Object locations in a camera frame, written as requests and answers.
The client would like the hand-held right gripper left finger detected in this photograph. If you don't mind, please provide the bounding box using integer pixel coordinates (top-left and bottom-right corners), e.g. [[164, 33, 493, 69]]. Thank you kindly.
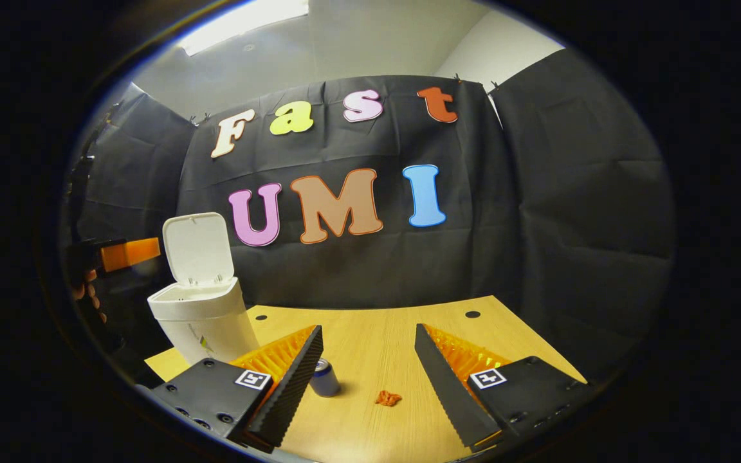
[[152, 325, 324, 454]]

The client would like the white desktop garbage bin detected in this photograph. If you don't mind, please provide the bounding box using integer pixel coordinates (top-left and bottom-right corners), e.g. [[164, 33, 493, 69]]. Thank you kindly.
[[147, 212, 261, 367]]

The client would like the blue pop can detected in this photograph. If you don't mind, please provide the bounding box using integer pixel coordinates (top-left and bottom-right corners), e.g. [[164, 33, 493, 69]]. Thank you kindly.
[[309, 358, 342, 397]]

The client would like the ceiling light panel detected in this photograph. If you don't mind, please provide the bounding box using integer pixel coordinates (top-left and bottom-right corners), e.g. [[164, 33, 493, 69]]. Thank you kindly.
[[178, 0, 310, 57]]

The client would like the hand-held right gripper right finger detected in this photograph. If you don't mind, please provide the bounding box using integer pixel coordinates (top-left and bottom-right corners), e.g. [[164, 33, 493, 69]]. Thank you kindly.
[[414, 323, 590, 451]]

